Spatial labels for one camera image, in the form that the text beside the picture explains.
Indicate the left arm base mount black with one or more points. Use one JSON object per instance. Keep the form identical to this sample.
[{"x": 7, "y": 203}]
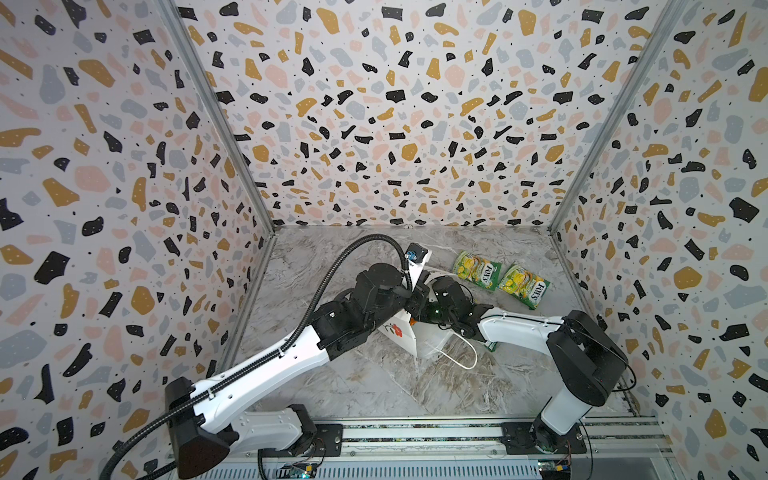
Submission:
[{"x": 326, "y": 442}]

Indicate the corner aluminium post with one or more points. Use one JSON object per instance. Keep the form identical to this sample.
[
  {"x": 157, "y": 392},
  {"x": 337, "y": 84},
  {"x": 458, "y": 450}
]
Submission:
[
  {"x": 668, "y": 18},
  {"x": 169, "y": 13}
]

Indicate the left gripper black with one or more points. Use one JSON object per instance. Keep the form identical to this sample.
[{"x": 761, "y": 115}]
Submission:
[{"x": 418, "y": 295}]

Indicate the left corner aluminium post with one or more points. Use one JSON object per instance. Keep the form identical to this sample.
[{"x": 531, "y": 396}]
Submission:
[{"x": 169, "y": 13}]

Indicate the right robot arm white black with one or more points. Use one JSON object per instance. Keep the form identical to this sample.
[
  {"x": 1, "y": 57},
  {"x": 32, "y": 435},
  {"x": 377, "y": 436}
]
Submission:
[{"x": 589, "y": 363}]

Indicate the white paper bag red flower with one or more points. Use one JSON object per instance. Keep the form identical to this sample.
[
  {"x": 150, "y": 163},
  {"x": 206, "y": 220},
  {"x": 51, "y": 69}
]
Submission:
[{"x": 422, "y": 340}]

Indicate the right corner aluminium post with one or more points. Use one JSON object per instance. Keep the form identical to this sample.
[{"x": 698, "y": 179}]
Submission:
[{"x": 668, "y": 18}]

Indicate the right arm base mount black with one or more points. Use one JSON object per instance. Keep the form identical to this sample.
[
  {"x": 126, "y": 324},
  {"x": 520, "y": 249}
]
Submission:
[{"x": 531, "y": 438}]

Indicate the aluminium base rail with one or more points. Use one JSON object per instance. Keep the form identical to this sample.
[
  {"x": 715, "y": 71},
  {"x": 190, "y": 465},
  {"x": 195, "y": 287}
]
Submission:
[{"x": 464, "y": 448}]

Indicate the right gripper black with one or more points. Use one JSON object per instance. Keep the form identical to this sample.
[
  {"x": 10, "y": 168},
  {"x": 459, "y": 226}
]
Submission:
[{"x": 437, "y": 294}]

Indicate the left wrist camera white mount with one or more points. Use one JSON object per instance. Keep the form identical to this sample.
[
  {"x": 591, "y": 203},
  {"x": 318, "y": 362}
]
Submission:
[{"x": 417, "y": 256}]

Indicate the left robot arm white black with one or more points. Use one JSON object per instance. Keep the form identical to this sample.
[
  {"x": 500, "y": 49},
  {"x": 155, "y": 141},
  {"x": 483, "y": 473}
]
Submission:
[{"x": 211, "y": 419}]

